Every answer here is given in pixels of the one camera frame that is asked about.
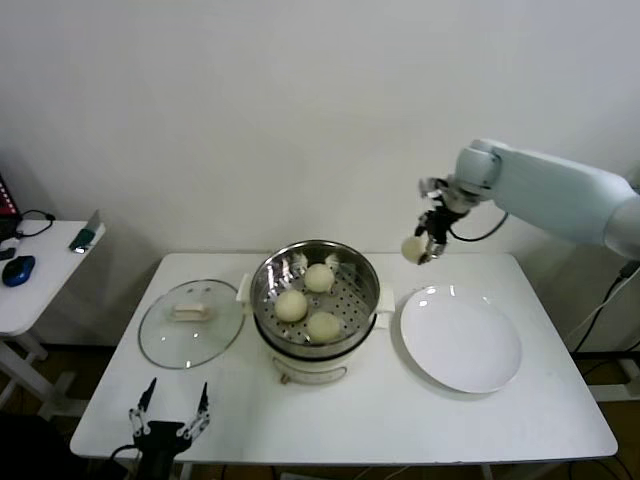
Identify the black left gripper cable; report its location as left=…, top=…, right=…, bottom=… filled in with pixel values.
left=109, top=443, right=144, bottom=462

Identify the black laptop cable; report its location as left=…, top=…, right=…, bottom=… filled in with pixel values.
left=16, top=209, right=57, bottom=239

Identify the white electric cooker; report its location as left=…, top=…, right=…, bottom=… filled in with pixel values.
left=242, top=299, right=390, bottom=386

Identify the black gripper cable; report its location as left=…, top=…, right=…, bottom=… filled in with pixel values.
left=447, top=209, right=511, bottom=244
left=109, top=443, right=144, bottom=462

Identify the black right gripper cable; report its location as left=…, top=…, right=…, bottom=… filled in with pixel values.
left=447, top=209, right=511, bottom=244

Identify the white steamed baozi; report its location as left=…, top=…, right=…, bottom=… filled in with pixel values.
left=305, top=312, right=342, bottom=346
left=304, top=263, right=335, bottom=294
left=401, top=236, right=430, bottom=265
left=274, top=290, right=308, bottom=323

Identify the round glass pot lid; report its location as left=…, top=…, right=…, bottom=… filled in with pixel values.
left=138, top=279, right=247, bottom=370

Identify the black cable with plug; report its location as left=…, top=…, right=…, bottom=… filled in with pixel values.
left=569, top=253, right=640, bottom=354

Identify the white hanging cable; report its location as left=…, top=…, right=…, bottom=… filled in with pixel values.
left=566, top=279, right=626, bottom=342

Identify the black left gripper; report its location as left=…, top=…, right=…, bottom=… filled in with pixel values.
left=127, top=377, right=211, bottom=480

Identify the white round plate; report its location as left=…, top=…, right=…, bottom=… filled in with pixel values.
left=399, top=284, right=524, bottom=395

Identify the white metal floor bar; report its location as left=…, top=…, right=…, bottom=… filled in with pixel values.
left=589, top=358, right=640, bottom=404

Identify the green grey handheld device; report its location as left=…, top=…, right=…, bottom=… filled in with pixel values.
left=68, top=209, right=104, bottom=254

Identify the blue computer mouse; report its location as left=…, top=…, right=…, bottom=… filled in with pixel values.
left=1, top=254, right=37, bottom=288

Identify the small white desk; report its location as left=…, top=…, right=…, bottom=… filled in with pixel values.
left=0, top=219, right=107, bottom=424

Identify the perforated steel steamer basket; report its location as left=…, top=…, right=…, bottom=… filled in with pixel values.
left=235, top=240, right=396, bottom=351

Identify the black laptop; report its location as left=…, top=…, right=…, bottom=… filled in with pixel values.
left=0, top=172, right=24, bottom=242

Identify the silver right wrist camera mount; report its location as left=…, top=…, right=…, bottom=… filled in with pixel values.
left=417, top=175, right=451, bottom=202

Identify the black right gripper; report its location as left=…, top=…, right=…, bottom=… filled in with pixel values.
left=412, top=198, right=465, bottom=266

